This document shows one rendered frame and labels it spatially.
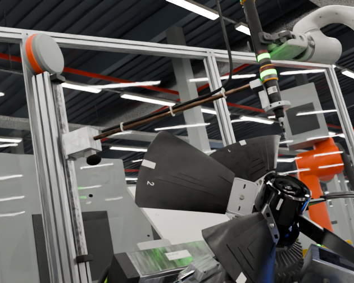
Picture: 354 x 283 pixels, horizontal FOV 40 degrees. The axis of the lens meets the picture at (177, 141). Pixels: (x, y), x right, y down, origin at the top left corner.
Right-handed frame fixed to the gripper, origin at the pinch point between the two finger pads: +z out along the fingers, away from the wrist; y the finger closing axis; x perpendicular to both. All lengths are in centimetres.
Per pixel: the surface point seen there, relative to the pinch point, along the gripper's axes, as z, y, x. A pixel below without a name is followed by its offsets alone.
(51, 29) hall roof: -216, 685, 430
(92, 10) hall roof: -268, 609, 429
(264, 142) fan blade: -5.1, 13.2, -25.7
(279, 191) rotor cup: 14.2, -6.7, -44.0
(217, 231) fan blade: 39, -12, -51
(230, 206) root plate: 20.3, 4.5, -44.6
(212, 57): -43, 70, 35
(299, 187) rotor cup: 6.6, -6.0, -43.5
